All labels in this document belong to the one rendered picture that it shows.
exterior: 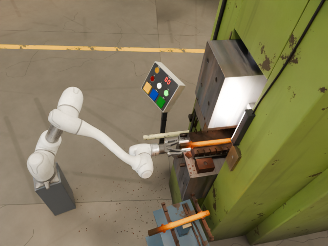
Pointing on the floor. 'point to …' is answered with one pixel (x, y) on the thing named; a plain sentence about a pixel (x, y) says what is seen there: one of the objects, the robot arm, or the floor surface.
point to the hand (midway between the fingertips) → (185, 145)
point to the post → (162, 126)
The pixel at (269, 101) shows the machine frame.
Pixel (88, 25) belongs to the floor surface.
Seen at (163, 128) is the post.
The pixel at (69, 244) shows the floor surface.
